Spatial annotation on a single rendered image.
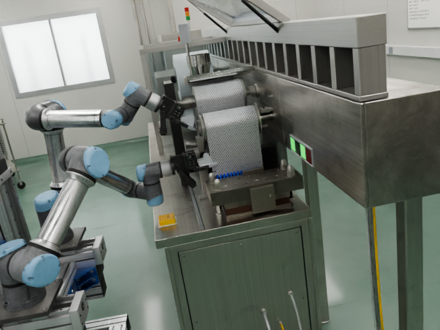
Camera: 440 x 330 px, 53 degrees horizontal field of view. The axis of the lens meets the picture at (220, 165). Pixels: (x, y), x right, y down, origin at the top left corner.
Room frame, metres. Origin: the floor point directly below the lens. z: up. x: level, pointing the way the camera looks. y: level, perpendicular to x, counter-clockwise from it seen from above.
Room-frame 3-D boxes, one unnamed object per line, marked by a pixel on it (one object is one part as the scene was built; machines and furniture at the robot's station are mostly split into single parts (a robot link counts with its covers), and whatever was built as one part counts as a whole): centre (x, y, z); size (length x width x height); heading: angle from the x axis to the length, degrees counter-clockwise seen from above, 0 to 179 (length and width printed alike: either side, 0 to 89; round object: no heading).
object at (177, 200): (2.92, 0.13, 0.88); 2.52 x 0.66 x 0.04; 7
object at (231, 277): (2.92, 0.11, 0.43); 2.52 x 0.64 x 0.86; 7
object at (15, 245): (1.47, 0.79, 0.98); 0.13 x 0.12 x 0.14; 53
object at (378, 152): (2.68, -0.31, 1.29); 3.10 x 0.28 x 0.30; 7
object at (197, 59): (2.71, 0.03, 1.50); 0.14 x 0.14 x 0.06
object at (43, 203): (1.97, 0.82, 0.98); 0.13 x 0.12 x 0.14; 165
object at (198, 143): (2.01, 0.10, 1.05); 0.06 x 0.05 x 0.31; 97
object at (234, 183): (1.82, -0.13, 1.00); 0.40 x 0.16 x 0.06; 97
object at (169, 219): (1.79, 0.26, 0.91); 0.07 x 0.07 x 0.02; 7
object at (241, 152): (1.94, -0.08, 1.11); 0.23 x 0.01 x 0.18; 97
